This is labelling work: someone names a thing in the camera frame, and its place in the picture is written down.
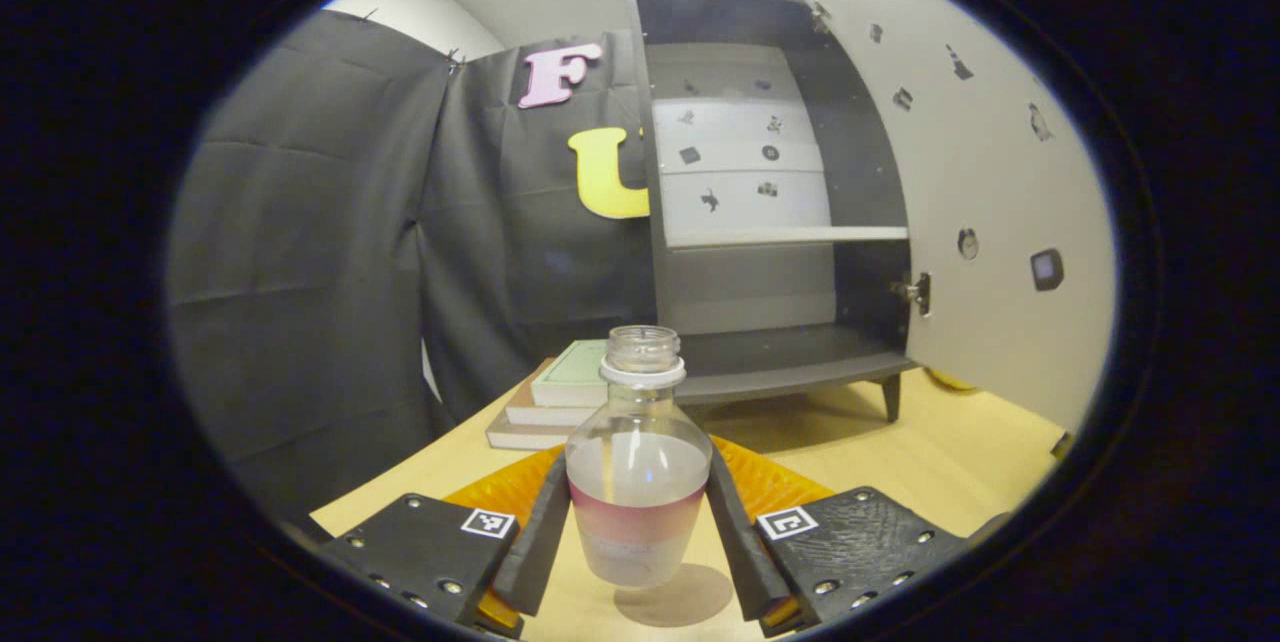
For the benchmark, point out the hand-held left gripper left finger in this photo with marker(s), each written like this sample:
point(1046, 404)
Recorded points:
point(540, 542)

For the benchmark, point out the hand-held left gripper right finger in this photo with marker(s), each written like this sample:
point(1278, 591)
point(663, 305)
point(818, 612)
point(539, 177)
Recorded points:
point(735, 542)

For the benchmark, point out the clear bottle with pink label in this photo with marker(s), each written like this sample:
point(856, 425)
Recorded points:
point(638, 482)

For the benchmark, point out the dark grey cabinet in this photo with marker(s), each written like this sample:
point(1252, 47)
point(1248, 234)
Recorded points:
point(760, 362)

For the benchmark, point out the light grey cabinet door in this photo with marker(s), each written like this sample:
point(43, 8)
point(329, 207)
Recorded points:
point(1000, 222)

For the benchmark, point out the metal door hinge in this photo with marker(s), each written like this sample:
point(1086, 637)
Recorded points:
point(915, 292)
point(820, 17)

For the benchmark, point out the white cabinet shelf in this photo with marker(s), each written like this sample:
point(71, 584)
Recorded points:
point(780, 236)

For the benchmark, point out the brown book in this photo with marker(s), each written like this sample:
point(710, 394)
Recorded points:
point(540, 415)

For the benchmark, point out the green book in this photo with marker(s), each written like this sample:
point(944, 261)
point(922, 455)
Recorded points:
point(570, 377)

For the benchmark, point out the yellow plush ball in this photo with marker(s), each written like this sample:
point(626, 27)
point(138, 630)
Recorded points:
point(950, 382)

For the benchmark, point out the black backdrop cloth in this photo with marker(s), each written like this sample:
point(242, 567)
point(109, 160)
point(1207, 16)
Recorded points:
point(320, 272)

